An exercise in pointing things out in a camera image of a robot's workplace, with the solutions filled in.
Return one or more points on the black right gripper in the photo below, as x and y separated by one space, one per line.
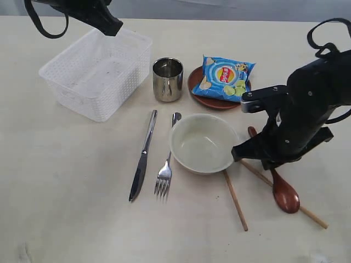
290 132

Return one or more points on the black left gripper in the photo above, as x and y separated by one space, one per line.
92 12

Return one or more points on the brown wooden chopstick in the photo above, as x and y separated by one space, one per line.
235 200
304 210

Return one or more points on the white ceramic bowl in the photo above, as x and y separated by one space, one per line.
202 143

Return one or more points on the brown wooden spoon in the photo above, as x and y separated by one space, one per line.
285 195

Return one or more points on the blue potato chips bag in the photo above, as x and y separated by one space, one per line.
223 79

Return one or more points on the black metal cup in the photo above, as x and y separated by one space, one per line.
167 79

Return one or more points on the brown wooden plate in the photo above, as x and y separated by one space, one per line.
194 78

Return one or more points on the silver metal fork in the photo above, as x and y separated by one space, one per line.
163 180

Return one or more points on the silver table knife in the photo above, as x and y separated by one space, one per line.
142 164

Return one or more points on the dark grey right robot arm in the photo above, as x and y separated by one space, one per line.
323 82

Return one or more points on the white woven plastic basket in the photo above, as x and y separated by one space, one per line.
95 75

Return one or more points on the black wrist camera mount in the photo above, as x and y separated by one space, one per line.
268 99

